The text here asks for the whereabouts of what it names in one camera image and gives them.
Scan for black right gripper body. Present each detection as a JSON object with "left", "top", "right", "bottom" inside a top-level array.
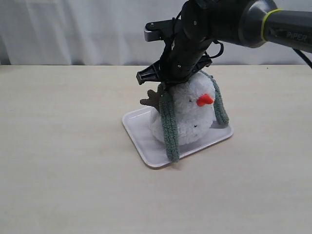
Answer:
[{"left": 136, "top": 16, "right": 218, "bottom": 85}]

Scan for white plush snowman toy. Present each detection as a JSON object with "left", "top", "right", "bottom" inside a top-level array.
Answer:
[{"left": 139, "top": 71, "right": 216, "bottom": 146}]

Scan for white rectangular plastic tray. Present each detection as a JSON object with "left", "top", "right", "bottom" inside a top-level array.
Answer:
[{"left": 122, "top": 107, "right": 234, "bottom": 169}]

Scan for green fleece scarf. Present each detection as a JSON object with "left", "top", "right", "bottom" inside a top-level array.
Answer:
[{"left": 157, "top": 71, "right": 230, "bottom": 162}]

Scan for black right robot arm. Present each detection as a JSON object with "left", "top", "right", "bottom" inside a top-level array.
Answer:
[{"left": 136, "top": 0, "right": 312, "bottom": 85}]

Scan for white backdrop curtain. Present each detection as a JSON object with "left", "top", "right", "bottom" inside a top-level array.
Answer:
[{"left": 0, "top": 0, "right": 312, "bottom": 66}]

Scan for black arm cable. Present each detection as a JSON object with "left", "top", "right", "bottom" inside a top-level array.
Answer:
[{"left": 292, "top": 48, "right": 312, "bottom": 69}]

